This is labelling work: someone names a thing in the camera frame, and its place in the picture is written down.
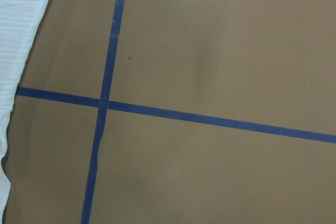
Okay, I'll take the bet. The light blue button shirt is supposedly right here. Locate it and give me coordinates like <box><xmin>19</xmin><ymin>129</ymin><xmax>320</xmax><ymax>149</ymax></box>
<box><xmin>0</xmin><ymin>0</ymin><xmax>60</xmax><ymax>209</ymax></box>

